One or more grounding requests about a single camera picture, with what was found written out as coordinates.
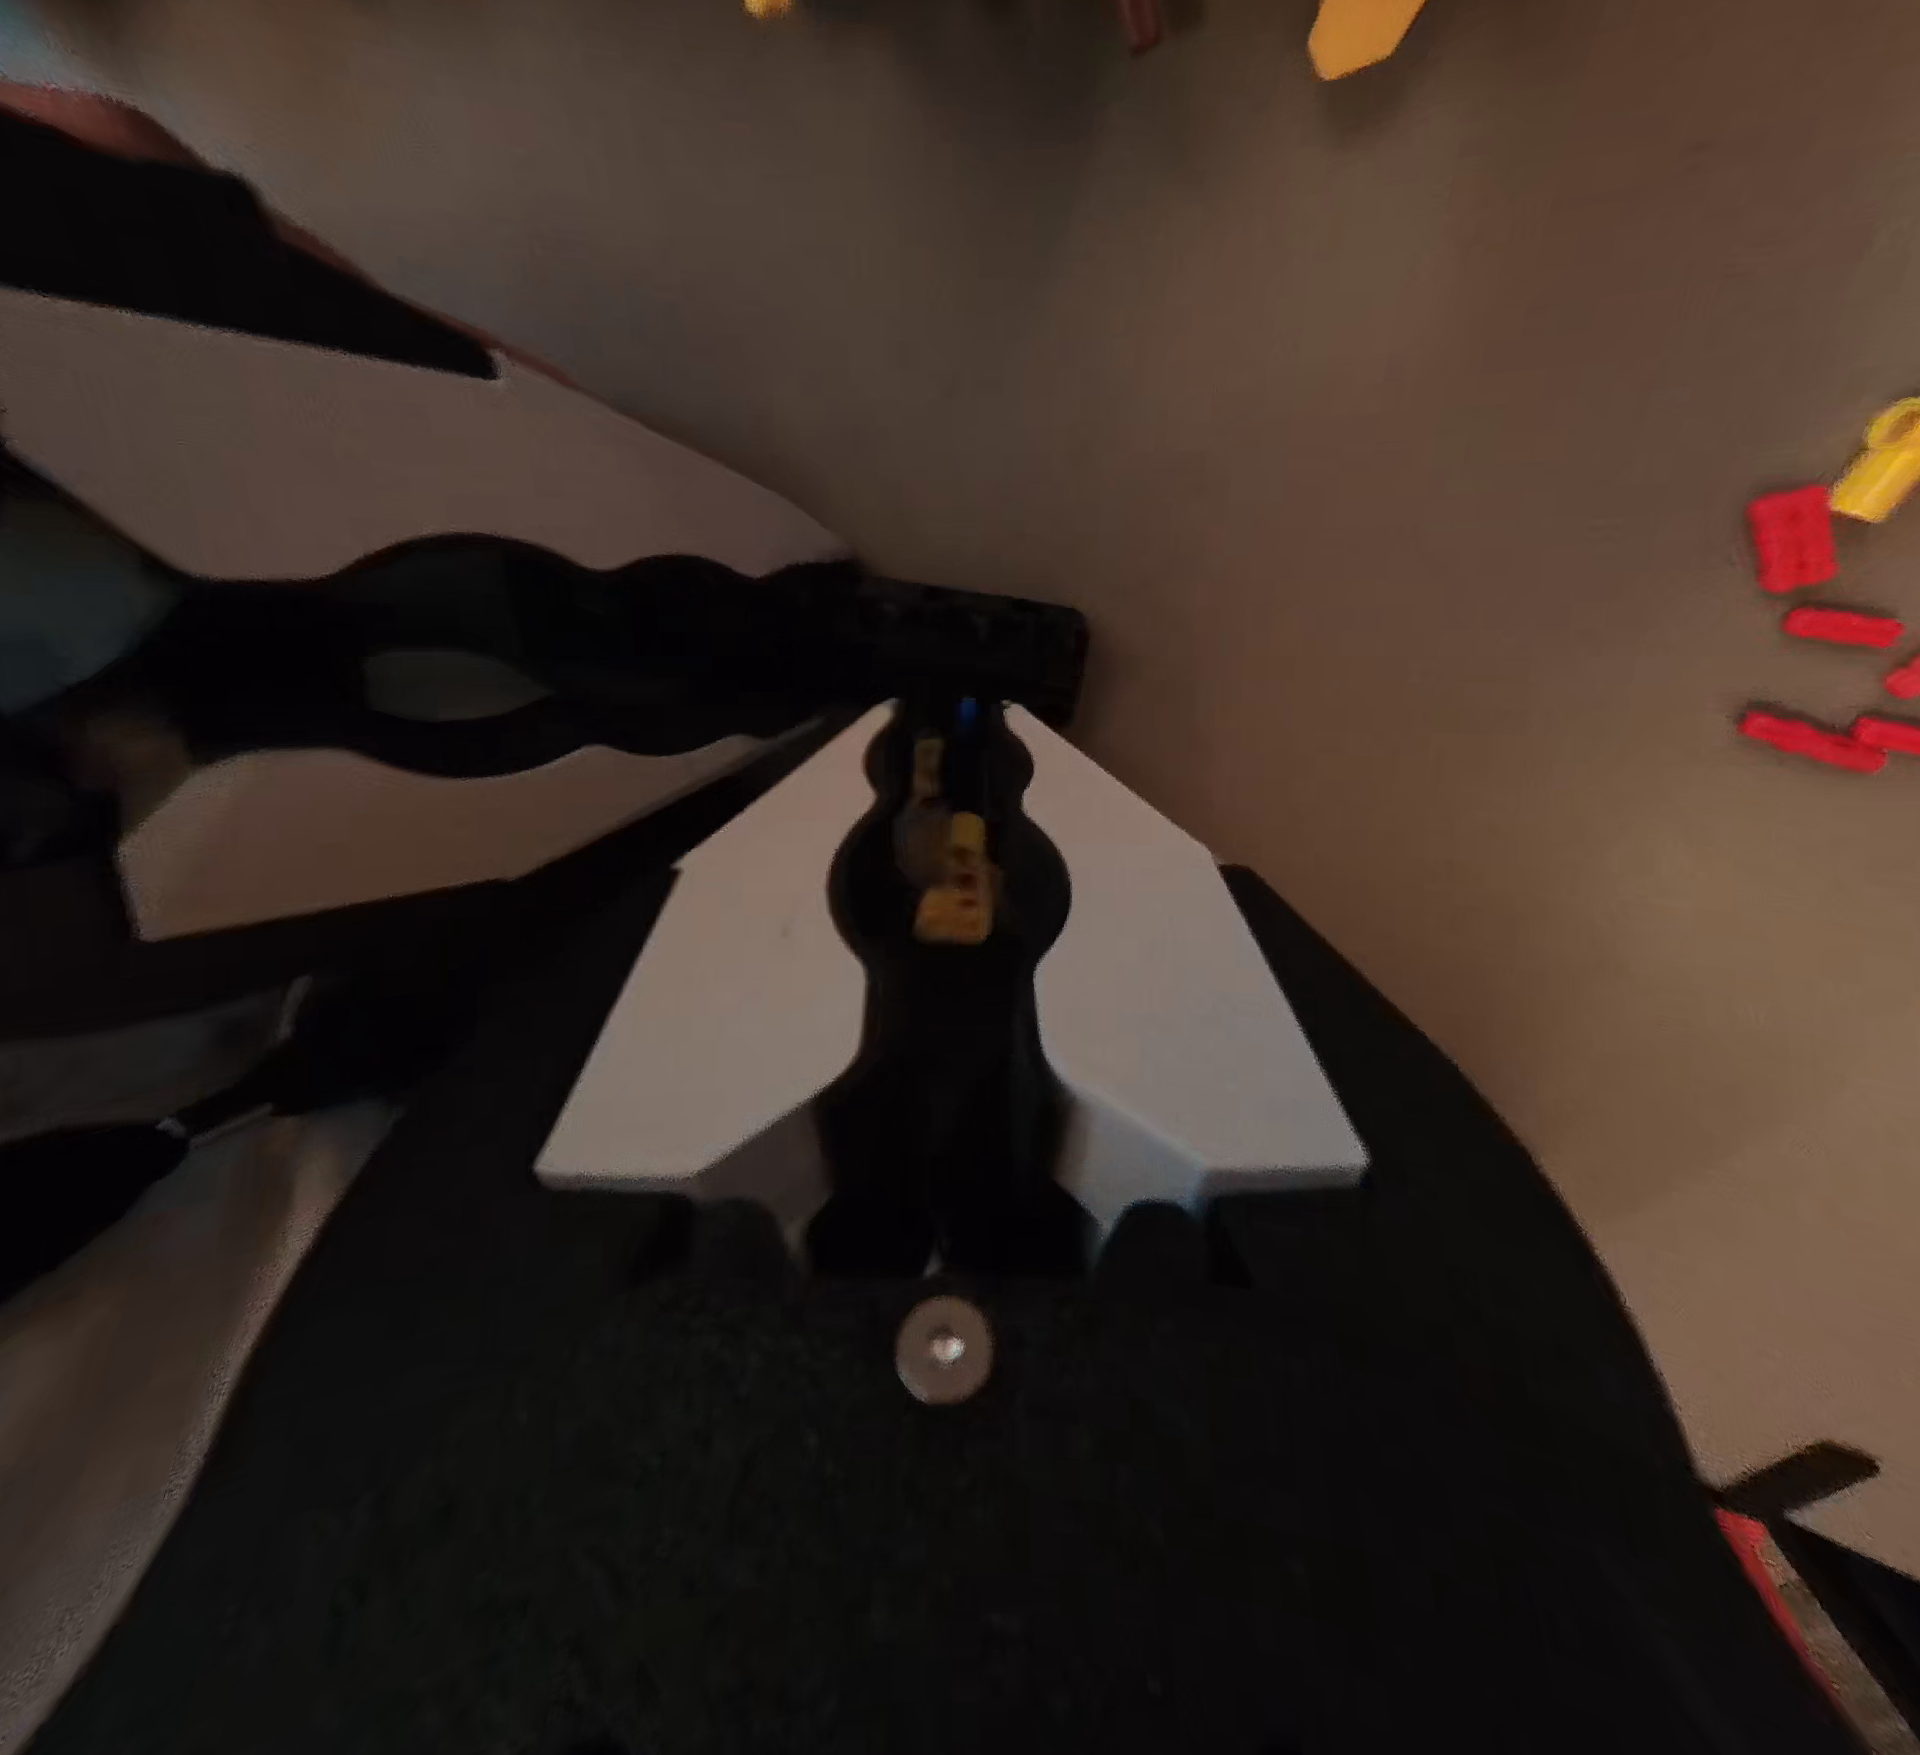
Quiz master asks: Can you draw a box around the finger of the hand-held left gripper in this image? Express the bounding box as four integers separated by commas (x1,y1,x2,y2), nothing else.
0,285,869,679
116,705,863,947

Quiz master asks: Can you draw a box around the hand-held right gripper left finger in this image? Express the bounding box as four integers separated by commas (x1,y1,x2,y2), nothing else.
533,701,906,1243

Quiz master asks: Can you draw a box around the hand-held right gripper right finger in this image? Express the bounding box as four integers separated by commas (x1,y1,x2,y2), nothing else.
1001,701,1374,1223

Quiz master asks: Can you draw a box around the black yellow toy brick subassembly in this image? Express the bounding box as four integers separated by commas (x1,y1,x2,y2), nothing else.
845,577,1089,949

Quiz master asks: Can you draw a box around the white printed shirt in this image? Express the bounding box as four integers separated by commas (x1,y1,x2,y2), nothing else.
0,989,399,1740

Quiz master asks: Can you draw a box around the scatter of coloured connector pins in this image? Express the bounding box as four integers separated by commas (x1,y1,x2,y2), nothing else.
1736,397,1920,775

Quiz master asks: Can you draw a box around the red and black object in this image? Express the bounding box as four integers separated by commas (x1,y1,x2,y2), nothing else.
1709,1439,1920,1755

